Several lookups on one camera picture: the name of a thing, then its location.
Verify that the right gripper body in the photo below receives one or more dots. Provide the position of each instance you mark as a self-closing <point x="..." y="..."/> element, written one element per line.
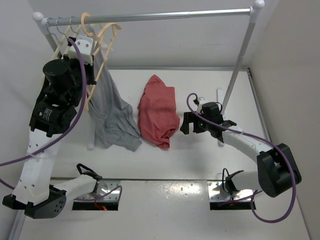
<point x="204" y="125"/>

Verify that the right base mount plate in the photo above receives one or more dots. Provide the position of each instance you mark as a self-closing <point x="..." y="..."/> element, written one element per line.
<point x="216" y="193"/>

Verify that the grey t shirt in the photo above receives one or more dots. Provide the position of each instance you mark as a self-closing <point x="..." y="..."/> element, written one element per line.
<point x="112" y="116"/>

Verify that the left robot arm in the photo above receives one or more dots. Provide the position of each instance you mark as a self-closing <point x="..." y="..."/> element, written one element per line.
<point x="53" y="115"/>

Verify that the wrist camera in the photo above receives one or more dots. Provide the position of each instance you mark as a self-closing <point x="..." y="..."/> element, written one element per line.
<point x="85" y="47"/>
<point x="199" y="102"/>

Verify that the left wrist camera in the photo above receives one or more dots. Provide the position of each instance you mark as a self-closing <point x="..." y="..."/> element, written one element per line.
<point x="85" y="47"/>

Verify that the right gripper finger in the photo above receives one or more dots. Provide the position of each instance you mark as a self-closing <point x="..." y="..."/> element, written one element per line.
<point x="188" y="118"/>
<point x="193" y="128"/>

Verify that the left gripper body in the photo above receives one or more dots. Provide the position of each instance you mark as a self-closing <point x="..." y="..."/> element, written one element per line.
<point x="75" y="67"/>

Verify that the cream hanger with grey shirt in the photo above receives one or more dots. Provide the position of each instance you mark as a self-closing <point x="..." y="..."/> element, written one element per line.
<point x="92" y="34"/>

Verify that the red t shirt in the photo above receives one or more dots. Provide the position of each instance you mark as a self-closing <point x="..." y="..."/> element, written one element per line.
<point x="157" y="113"/>

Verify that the cream hanger outer left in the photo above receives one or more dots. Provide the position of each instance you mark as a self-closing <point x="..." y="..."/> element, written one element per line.
<point x="58" y="47"/>

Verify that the beige plastic hanger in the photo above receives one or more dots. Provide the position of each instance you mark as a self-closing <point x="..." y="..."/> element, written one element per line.
<point x="114" y="27"/>

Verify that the white clothes rack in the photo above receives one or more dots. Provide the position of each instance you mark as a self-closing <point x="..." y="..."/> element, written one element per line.
<point x="253" y="12"/>

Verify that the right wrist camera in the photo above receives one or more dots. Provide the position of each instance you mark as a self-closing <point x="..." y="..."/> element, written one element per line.
<point x="199" y="102"/>

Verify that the base mount plate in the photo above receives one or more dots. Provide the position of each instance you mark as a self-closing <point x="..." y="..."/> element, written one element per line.
<point x="216" y="193"/>
<point x="109" y="191"/>

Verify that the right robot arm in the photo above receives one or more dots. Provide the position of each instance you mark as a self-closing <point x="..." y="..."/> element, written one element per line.
<point x="276" y="167"/>

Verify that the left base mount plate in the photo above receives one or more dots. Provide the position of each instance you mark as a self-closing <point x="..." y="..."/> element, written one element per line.
<point x="109" y="191"/>

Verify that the white cloth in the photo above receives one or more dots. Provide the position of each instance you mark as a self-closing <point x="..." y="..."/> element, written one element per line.
<point x="106" y="47"/>

